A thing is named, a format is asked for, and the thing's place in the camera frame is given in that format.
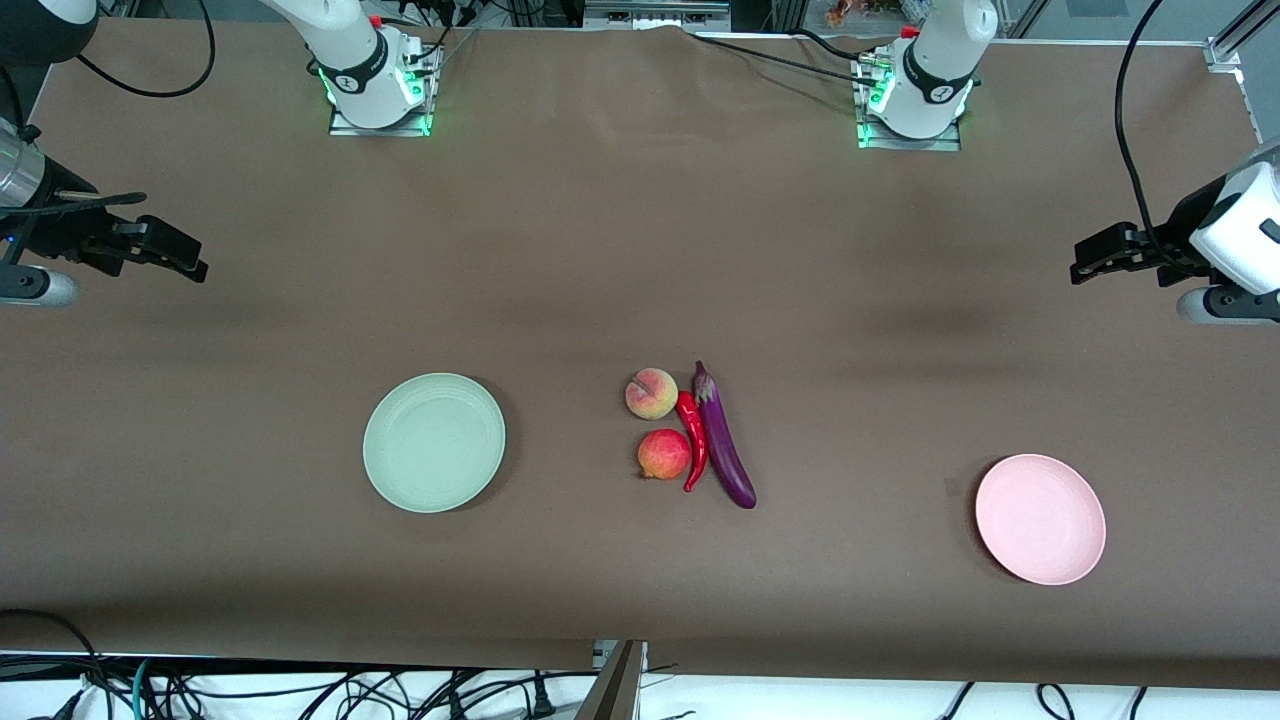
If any purple eggplant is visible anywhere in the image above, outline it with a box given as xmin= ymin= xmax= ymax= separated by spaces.
xmin=692 ymin=360 xmax=758 ymax=511

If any red chili pepper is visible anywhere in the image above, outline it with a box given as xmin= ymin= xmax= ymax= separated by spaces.
xmin=675 ymin=390 xmax=710 ymax=494

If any peach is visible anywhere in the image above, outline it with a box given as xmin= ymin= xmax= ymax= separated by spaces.
xmin=625 ymin=367 xmax=680 ymax=422

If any red pomegranate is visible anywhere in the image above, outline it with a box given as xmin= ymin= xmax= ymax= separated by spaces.
xmin=637 ymin=428 xmax=693 ymax=482

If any pink plate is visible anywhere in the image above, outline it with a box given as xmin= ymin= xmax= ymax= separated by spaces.
xmin=974 ymin=453 xmax=1108 ymax=587

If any light green plate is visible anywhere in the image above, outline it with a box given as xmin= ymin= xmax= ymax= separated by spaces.
xmin=362 ymin=372 xmax=508 ymax=515

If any brown table cover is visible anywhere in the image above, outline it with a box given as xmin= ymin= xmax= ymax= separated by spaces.
xmin=0 ymin=18 xmax=1280 ymax=691

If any grey metal box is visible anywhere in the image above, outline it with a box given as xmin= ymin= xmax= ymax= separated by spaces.
xmin=584 ymin=0 xmax=732 ymax=32

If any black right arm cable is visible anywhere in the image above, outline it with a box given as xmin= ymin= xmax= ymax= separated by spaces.
xmin=77 ymin=0 xmax=218 ymax=100

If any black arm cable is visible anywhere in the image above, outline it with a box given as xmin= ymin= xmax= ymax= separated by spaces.
xmin=1113 ymin=0 xmax=1168 ymax=253
xmin=77 ymin=0 xmax=218 ymax=100

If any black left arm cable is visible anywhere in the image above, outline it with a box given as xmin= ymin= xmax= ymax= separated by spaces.
xmin=1113 ymin=0 xmax=1168 ymax=253

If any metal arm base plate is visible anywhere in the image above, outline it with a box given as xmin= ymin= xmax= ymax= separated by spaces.
xmin=327 ymin=45 xmax=444 ymax=139
xmin=854 ymin=55 xmax=964 ymax=154

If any aluminium frame profile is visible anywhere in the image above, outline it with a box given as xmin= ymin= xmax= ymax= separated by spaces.
xmin=1204 ymin=0 xmax=1280 ymax=74

